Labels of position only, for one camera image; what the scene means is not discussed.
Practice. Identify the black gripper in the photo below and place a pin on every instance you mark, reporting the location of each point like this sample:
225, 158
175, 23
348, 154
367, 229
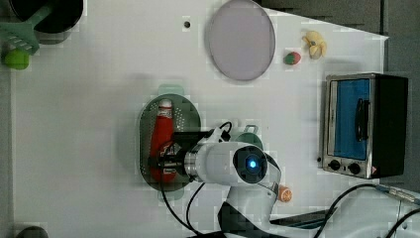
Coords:
181, 143

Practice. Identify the red plush ketchup bottle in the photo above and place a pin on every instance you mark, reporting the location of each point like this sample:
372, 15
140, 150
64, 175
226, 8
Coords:
161, 139

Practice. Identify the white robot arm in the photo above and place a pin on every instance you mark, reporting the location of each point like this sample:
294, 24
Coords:
363, 211

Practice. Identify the green oval strainer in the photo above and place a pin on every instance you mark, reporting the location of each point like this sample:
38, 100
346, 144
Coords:
185, 118

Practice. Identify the green metal cup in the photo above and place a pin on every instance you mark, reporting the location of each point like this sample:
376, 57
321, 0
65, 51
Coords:
248, 135

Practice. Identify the orange slice toy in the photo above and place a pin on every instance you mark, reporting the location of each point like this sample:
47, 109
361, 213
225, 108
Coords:
284, 194

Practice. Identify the lilac round plate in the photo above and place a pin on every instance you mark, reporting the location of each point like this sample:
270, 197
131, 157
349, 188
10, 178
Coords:
241, 40

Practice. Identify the red toy apple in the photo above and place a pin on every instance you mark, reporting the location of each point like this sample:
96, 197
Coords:
292, 58

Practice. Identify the yellow toy banana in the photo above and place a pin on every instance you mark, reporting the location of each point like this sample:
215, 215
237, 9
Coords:
316, 44

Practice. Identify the black toaster oven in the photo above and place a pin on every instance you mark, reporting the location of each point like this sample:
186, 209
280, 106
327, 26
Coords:
365, 122

